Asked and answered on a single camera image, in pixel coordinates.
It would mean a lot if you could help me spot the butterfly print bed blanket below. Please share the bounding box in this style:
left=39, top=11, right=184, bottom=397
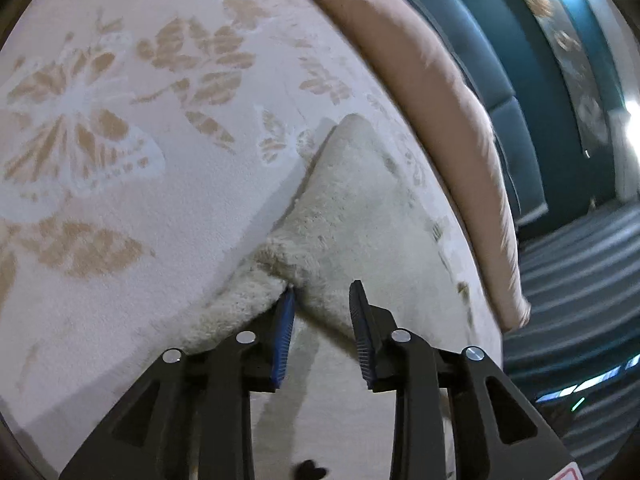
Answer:
left=0, top=0, right=506, bottom=480

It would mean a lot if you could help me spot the striped grey rug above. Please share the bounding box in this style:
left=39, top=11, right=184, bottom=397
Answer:
left=500, top=200, right=640, bottom=480

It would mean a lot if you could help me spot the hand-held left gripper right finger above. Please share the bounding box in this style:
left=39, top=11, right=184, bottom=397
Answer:
left=348, top=280, right=583, bottom=480

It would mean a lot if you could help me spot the framed wall picture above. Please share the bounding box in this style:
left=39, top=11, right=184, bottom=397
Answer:
left=500, top=0, right=615, bottom=157

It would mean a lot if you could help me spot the white fluffy small cloth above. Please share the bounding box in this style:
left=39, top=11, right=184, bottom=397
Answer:
left=182, top=112, right=466, bottom=356

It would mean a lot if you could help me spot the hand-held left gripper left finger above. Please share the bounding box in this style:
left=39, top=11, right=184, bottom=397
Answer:
left=59, top=285, right=297, bottom=480

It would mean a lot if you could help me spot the blue tufted headboard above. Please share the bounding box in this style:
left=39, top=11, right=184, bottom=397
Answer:
left=395, top=0, right=548, bottom=226

